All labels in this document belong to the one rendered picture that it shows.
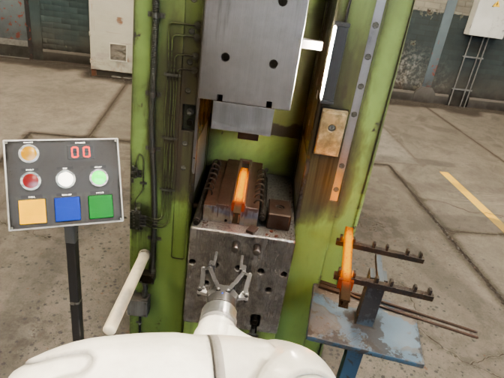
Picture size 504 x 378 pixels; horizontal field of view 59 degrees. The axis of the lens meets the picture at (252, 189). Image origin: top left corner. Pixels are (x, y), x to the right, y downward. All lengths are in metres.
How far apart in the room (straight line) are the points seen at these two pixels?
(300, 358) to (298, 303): 1.59
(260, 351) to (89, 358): 0.16
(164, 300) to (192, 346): 1.64
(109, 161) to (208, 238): 0.43
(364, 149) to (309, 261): 0.53
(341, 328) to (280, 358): 1.24
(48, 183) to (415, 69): 7.30
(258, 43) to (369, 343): 1.06
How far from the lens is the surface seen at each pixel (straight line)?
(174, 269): 1.97
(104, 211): 1.52
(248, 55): 1.42
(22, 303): 2.75
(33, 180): 1.53
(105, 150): 1.54
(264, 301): 1.76
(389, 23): 1.59
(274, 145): 2.01
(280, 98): 1.44
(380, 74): 1.62
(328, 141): 1.63
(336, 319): 1.71
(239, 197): 1.62
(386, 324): 1.77
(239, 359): 0.45
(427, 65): 8.34
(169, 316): 2.15
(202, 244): 1.63
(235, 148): 2.02
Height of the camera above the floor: 1.77
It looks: 27 degrees down
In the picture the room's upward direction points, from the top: 8 degrees clockwise
